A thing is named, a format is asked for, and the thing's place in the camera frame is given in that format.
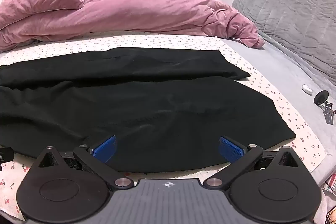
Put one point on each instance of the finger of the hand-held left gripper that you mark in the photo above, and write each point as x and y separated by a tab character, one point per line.
6	155

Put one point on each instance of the white floral bedsheet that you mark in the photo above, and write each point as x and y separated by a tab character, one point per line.
262	74

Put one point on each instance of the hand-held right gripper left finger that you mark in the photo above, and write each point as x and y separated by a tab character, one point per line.
105	149

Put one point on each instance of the small white case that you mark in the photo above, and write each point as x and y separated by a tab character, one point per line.
307	89

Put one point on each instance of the pink duvet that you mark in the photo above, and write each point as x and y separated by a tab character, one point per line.
131	8

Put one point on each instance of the grey quilted headboard cushion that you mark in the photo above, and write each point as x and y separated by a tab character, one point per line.
288	8

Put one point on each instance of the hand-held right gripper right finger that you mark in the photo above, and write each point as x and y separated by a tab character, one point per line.
232	149

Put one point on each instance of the black pants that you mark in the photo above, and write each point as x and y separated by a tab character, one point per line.
157	108

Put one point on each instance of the colourful patterned cloth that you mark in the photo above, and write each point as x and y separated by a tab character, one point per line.
330	195

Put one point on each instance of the black clamp mount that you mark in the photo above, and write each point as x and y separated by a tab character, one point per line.
321	97

